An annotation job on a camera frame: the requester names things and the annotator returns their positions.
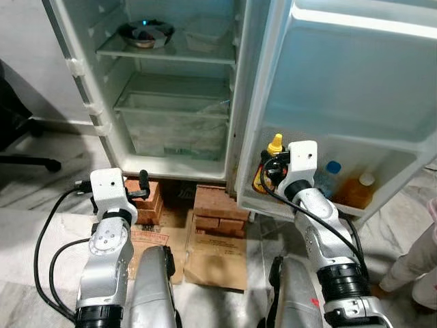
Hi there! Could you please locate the clear plastic food container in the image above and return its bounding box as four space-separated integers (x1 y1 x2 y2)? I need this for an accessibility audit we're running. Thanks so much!
183 15 234 54

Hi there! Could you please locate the yellow capped sauce bottle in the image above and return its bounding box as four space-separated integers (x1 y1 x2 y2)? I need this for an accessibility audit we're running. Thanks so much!
251 133 284 196

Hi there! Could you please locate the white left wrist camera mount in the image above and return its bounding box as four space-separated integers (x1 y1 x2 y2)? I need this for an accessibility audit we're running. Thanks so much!
90 167 139 219

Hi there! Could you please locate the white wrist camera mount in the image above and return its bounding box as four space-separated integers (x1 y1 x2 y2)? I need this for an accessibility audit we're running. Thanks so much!
285 140 320 195
90 167 139 219

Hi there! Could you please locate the glass fridge shelf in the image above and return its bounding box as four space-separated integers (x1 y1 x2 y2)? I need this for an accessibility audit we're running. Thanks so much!
96 31 236 66

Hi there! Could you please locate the clear bottle blue label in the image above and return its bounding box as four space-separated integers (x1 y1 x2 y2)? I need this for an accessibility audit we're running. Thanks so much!
318 160 342 200

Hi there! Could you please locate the red brick stack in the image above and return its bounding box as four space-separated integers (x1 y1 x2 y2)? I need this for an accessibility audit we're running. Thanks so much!
193 184 252 238
124 176 165 226

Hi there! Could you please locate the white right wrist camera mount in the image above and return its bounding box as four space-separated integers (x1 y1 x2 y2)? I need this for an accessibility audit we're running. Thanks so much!
285 140 320 195

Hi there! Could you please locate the orange juice bottle white cap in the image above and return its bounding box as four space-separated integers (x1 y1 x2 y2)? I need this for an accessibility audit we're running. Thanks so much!
339 172 378 210

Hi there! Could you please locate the white fridge door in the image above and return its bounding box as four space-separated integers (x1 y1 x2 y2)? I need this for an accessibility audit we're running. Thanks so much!
236 0 437 223

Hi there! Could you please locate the black bowl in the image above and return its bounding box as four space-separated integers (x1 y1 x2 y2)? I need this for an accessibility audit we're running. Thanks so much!
117 19 175 50

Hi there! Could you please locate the black office chair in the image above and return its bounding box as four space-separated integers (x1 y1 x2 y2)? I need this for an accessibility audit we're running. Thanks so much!
0 61 62 173

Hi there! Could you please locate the clear crisper drawer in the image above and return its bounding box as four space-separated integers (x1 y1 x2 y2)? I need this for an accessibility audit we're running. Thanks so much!
113 72 233 161

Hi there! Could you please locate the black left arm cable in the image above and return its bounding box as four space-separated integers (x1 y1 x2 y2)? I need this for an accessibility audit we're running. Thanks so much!
33 180 96 323

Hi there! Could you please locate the child in pink shirt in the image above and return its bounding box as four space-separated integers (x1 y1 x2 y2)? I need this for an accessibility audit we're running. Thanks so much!
372 202 437 312

